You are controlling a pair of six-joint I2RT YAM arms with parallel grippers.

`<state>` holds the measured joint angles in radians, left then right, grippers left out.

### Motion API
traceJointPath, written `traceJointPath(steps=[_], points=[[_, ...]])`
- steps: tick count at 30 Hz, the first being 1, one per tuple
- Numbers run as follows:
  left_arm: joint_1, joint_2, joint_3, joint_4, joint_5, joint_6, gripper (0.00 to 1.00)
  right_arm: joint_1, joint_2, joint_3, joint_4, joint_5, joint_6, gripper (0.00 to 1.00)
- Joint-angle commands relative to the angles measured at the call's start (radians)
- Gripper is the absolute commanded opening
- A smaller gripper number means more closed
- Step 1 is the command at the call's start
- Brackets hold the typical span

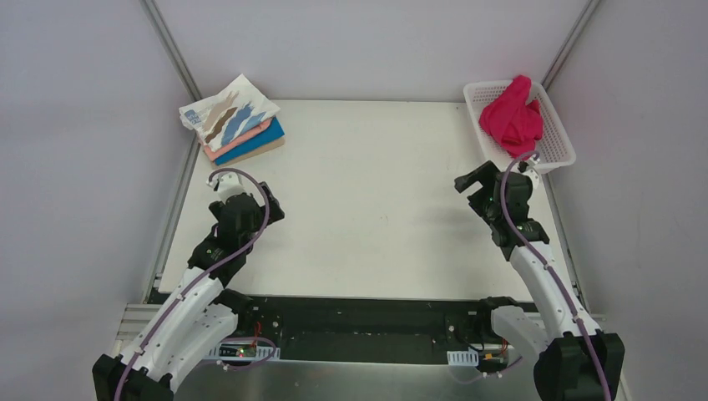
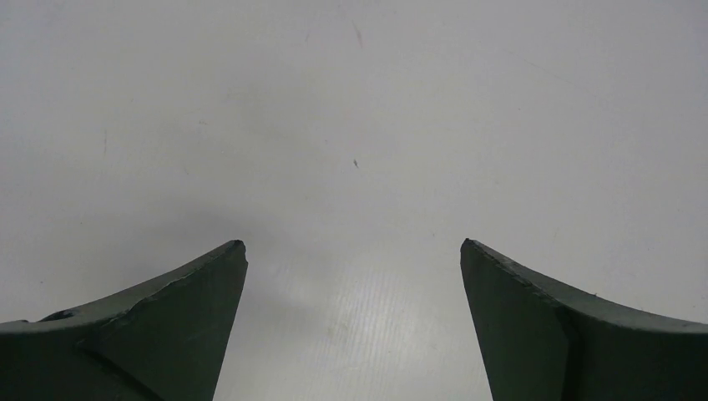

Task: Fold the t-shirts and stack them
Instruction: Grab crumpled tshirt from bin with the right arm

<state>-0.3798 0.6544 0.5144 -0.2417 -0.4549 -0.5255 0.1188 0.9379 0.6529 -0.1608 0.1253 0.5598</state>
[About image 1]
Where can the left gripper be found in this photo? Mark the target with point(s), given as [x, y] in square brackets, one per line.
[270, 206]

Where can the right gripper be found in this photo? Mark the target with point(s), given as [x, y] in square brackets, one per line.
[477, 185]

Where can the magenta t shirt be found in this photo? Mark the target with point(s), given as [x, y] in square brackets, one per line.
[515, 124]

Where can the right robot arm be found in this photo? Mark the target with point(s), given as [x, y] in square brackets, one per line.
[572, 357]

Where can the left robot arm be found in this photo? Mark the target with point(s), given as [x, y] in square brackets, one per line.
[201, 311]

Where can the tan folded shirt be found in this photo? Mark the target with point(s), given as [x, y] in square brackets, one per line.
[261, 150]

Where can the white plastic basket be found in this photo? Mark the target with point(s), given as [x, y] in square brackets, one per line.
[555, 149]

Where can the pink folded shirt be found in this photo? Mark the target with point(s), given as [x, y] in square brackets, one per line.
[212, 155]

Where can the blue folded shirt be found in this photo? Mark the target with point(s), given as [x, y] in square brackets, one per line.
[274, 132]

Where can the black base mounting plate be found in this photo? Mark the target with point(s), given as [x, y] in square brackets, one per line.
[350, 330]

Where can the left white cable duct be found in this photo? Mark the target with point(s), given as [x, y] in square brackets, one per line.
[242, 353]

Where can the white cable duct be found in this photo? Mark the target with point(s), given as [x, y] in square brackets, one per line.
[466, 358]
[242, 353]

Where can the aluminium front rail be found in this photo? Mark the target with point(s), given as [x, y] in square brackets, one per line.
[134, 319]

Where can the right white cable duct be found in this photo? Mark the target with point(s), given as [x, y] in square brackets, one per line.
[466, 358]

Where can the right aluminium frame post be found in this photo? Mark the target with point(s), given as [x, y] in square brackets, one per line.
[575, 33]

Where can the aluminium frame post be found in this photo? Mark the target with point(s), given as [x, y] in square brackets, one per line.
[575, 33]
[166, 38]

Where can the left aluminium frame post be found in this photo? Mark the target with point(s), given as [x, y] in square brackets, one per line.
[166, 38]

